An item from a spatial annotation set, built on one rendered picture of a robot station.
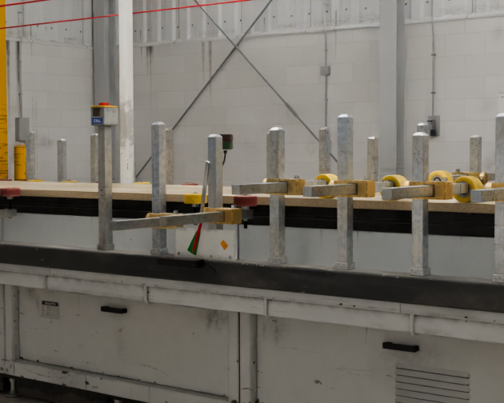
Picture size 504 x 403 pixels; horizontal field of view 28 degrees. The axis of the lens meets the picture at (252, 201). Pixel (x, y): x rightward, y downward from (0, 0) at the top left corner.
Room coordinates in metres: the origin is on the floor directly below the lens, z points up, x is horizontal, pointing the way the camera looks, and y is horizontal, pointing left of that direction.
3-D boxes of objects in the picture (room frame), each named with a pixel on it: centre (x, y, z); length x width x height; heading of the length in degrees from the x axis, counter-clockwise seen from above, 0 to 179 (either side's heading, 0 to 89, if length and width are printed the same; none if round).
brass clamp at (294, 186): (3.15, -0.10, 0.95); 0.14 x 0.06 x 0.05; 53
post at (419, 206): (2.86, -0.48, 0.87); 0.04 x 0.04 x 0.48; 53
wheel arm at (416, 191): (2.82, -0.50, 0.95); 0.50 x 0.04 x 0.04; 143
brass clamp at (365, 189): (3.00, -0.30, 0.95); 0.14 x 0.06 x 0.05; 53
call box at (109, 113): (3.62, 0.53, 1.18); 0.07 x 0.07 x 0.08; 53
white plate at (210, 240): (3.31, 0.16, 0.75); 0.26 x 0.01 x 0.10; 53
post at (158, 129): (3.46, 0.32, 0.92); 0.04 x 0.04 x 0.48; 53
